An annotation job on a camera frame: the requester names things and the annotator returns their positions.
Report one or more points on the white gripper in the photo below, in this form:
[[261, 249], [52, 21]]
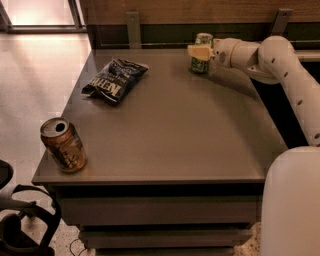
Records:
[[221, 53]]

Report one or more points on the green soda can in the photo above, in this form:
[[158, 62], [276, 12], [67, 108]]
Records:
[[200, 66]]

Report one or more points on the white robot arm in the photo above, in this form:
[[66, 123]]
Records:
[[290, 220]]

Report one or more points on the orange soda can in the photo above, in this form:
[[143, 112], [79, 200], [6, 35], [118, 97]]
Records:
[[64, 144]]

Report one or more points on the blue chip bag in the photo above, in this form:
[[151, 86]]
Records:
[[115, 81]]

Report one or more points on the grey drawer cabinet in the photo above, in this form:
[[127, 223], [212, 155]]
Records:
[[177, 169]]

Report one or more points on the black office chair base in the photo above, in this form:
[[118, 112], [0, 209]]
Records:
[[13, 240]]

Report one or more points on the right metal bracket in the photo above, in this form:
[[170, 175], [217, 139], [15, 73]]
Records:
[[280, 21]]

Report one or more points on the metal bracket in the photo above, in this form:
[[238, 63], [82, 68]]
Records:
[[280, 21], [133, 29]]

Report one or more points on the left metal bracket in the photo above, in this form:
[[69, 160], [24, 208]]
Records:
[[133, 29]]

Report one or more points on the window frame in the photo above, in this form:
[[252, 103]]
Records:
[[41, 16]]

